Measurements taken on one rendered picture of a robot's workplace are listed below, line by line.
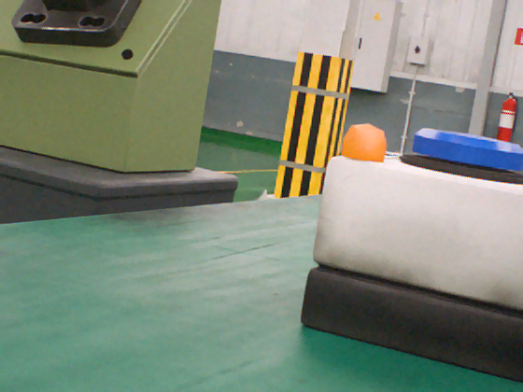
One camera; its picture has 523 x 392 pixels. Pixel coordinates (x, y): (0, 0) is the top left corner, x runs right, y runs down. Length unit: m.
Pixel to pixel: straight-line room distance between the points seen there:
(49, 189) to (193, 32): 0.17
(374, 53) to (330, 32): 5.06
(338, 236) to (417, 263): 0.03
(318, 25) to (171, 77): 6.14
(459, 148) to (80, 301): 0.14
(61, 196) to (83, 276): 0.30
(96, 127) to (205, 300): 0.37
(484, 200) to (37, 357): 0.15
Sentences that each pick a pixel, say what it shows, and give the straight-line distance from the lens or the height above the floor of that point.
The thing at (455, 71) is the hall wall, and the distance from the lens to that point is 11.82.
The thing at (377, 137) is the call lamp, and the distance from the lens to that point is 0.32.
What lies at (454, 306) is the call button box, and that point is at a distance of 0.32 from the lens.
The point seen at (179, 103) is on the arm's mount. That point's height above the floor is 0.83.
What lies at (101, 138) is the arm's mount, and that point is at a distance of 0.70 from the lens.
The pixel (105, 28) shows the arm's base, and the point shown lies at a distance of 0.70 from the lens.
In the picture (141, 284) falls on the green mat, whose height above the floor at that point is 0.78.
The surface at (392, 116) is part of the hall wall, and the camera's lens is 12.00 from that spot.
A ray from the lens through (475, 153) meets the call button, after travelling 0.33.
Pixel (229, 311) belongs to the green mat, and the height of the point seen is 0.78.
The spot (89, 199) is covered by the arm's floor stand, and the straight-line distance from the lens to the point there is 0.64.
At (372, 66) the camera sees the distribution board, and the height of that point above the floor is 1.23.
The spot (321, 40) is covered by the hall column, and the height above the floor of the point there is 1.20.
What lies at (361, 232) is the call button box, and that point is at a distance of 0.32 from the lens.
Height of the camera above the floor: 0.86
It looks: 7 degrees down
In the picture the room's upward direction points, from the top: 9 degrees clockwise
